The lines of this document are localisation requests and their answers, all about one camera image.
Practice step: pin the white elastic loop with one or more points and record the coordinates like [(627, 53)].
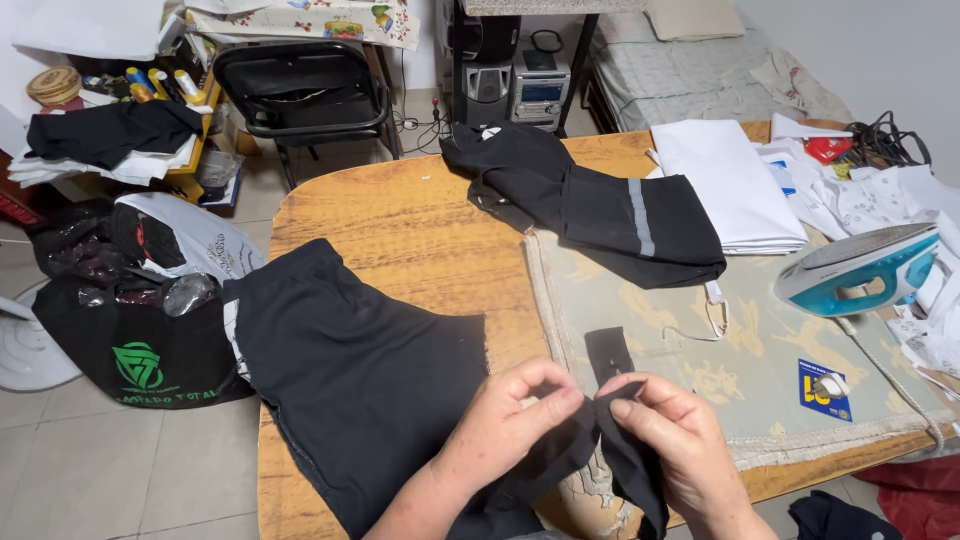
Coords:
[(709, 315)]

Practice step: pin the person's left hand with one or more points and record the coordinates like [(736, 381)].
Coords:
[(499, 420)]

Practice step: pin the white printed plastic bag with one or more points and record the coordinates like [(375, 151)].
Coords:
[(191, 232)]

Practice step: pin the black folding chair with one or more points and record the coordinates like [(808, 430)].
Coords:
[(307, 94)]

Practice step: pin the red and white packet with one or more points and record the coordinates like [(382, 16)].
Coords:
[(827, 148)]

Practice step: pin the teal and white steam iron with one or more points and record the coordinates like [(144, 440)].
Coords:
[(855, 274)]

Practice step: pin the small black fabric piece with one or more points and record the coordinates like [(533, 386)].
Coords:
[(607, 352)]

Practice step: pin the cluttered yellow shelf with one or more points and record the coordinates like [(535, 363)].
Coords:
[(112, 97)]

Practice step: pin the beige pillow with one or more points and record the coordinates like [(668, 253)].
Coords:
[(694, 19)]

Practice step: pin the bed with pale cover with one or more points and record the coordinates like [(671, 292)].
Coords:
[(675, 75)]

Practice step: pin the black fabric strip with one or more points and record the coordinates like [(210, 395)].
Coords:
[(577, 457)]

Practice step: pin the dark navy garment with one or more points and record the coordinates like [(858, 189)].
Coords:
[(832, 517)]

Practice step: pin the white fan base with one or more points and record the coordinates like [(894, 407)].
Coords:
[(30, 345)]

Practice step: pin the black and silver speaker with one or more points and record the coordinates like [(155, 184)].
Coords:
[(486, 64)]

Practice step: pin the black metal side table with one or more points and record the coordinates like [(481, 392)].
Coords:
[(525, 45)]

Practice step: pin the black bag with green logo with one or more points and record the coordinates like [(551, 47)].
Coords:
[(142, 349)]

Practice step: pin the black plastic bag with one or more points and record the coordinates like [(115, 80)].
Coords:
[(71, 240)]

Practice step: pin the large black garment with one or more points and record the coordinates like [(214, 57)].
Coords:
[(360, 375)]

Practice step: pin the person's right hand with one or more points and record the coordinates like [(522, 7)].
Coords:
[(686, 450)]

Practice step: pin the black trousers with grey stripe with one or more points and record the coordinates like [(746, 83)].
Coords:
[(600, 202)]

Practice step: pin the folded white fabric stack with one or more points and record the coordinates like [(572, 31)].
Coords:
[(727, 187)]

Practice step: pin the silver stereo unit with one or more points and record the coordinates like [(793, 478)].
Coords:
[(540, 90)]

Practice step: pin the blue and yellow card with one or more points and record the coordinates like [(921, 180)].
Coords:
[(814, 401)]

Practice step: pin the heap of white printed fabric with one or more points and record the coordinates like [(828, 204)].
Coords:
[(885, 202)]

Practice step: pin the beige patterned ironing mat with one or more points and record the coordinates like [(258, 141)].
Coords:
[(750, 352)]

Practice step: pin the red cloth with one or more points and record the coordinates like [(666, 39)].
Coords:
[(915, 495)]

